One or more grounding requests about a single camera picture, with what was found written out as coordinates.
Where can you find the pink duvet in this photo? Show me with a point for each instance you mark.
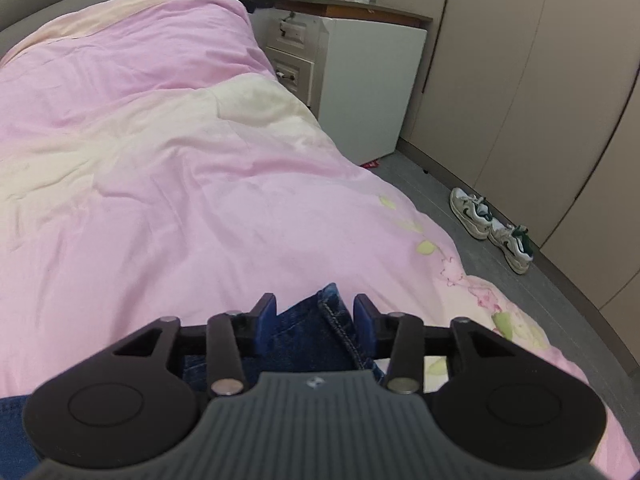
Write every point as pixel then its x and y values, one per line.
pixel 175 160

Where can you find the blue denim pants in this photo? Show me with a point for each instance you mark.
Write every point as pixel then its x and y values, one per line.
pixel 300 335

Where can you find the beige wardrobe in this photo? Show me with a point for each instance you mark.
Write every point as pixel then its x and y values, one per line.
pixel 525 110

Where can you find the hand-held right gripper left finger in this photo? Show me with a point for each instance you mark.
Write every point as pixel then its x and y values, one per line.
pixel 265 321

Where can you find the white nightstand with wooden top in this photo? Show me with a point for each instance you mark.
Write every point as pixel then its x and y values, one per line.
pixel 367 75

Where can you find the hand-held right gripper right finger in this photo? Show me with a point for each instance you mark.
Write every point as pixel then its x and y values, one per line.
pixel 364 321

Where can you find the small red scrap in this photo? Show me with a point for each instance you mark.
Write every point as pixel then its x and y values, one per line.
pixel 372 162

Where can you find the white and green sneaker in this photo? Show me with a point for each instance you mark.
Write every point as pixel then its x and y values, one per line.
pixel 512 247
pixel 470 210

